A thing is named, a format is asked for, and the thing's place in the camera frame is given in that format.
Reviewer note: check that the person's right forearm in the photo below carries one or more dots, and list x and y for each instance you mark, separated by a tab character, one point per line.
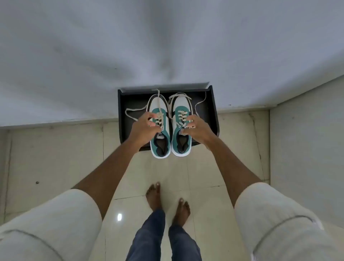
232	172

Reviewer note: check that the person's left foot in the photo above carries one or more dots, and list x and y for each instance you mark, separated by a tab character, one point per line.
153	196

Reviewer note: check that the person's right foot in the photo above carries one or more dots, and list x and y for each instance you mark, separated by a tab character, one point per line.
181	212

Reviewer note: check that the person's right sleeve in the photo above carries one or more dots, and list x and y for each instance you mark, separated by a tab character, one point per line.
279	223

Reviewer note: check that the person's sleeve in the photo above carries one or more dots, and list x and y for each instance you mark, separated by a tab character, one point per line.
48	228
279	223

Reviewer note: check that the person's right fingers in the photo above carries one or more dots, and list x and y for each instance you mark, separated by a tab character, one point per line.
191	124

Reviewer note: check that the black shoe rack shelf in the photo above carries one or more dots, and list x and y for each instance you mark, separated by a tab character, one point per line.
129	107

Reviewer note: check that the person's left hand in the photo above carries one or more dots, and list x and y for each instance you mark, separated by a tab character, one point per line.
142	128

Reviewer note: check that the teal white sneaker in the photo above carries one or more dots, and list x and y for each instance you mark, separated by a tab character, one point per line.
160	129
181	126

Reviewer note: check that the person's left sleeve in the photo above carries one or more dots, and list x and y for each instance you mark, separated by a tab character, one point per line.
48	228

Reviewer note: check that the person's left forearm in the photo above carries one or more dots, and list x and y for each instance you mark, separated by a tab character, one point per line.
107	177

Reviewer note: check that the person's right hand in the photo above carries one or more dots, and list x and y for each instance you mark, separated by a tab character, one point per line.
200	129

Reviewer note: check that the person's blue jeans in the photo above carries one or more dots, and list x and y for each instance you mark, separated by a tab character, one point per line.
161	239

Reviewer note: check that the person's foot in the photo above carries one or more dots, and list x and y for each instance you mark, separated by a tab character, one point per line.
181	212
153	196

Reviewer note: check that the person's left fingers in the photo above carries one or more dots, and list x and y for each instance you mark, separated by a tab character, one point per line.
153	122

